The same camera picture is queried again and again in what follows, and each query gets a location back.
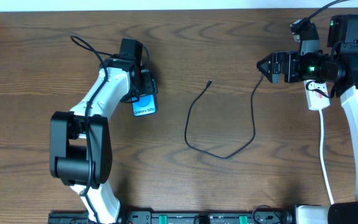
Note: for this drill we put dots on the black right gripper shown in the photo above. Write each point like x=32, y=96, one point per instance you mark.
x=291, y=66

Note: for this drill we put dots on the white power strip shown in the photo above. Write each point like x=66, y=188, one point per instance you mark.
x=315, y=100

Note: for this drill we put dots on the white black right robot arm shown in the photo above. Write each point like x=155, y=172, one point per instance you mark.
x=347, y=91

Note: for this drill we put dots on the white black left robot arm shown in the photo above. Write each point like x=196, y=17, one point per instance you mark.
x=80, y=143

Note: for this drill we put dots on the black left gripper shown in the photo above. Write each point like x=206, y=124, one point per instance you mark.
x=150, y=86

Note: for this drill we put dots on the blue galaxy smartphone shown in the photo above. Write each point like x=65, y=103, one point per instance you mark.
x=144, y=105

